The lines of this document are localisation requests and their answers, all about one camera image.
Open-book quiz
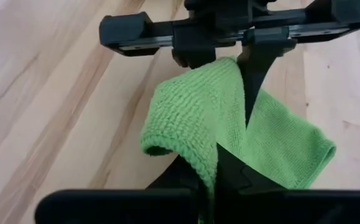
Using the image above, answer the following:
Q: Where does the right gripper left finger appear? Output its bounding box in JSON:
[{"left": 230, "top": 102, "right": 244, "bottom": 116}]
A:
[{"left": 147, "top": 154, "right": 206, "bottom": 191}]

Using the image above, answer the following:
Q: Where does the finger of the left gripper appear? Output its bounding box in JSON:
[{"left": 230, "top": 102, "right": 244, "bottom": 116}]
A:
[
  {"left": 172, "top": 46, "right": 217, "bottom": 70},
  {"left": 237, "top": 27, "right": 298, "bottom": 126}
]

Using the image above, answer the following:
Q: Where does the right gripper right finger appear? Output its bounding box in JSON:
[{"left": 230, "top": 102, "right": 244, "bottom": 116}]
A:
[{"left": 215, "top": 142, "right": 288, "bottom": 195}]

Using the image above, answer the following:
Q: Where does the green microfiber towel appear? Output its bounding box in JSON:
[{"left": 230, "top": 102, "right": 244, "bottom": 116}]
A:
[{"left": 139, "top": 55, "right": 337, "bottom": 224}]

